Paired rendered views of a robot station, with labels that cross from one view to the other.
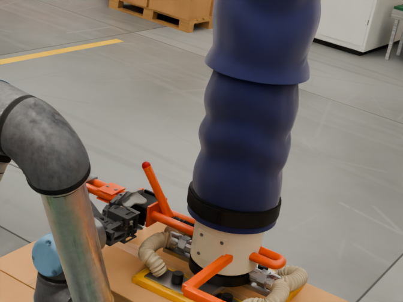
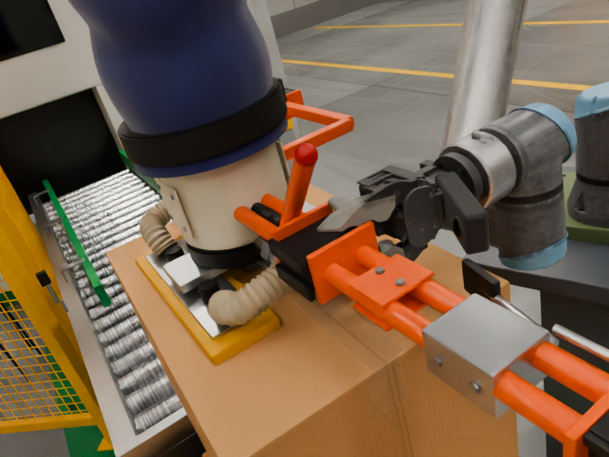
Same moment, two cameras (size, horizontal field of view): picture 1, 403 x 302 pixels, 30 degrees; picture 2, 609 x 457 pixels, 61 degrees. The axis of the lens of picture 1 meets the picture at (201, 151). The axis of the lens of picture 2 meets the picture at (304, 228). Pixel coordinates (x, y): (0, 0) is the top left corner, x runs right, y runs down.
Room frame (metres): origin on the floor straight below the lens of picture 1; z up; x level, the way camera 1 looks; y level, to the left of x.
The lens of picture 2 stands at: (2.15, 0.40, 1.44)
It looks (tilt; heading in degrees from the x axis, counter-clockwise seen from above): 28 degrees down; 217
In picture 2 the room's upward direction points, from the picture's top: 16 degrees counter-clockwise
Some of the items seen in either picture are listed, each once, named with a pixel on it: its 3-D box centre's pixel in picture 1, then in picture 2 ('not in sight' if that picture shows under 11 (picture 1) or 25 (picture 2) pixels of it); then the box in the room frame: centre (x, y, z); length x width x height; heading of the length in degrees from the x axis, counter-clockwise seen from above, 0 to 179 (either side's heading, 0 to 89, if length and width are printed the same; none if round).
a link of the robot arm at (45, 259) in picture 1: (62, 249); (519, 149); (1.49, 0.27, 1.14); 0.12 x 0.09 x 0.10; 152
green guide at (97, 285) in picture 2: not in sight; (59, 229); (1.01, -1.81, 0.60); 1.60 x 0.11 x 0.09; 61
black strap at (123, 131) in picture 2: (233, 199); (206, 116); (1.64, -0.10, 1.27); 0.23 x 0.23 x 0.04
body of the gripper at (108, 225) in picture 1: (111, 225); (419, 198); (1.63, 0.19, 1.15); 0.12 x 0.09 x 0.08; 152
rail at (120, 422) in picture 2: not in sight; (68, 282); (1.24, -1.52, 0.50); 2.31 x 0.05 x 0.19; 61
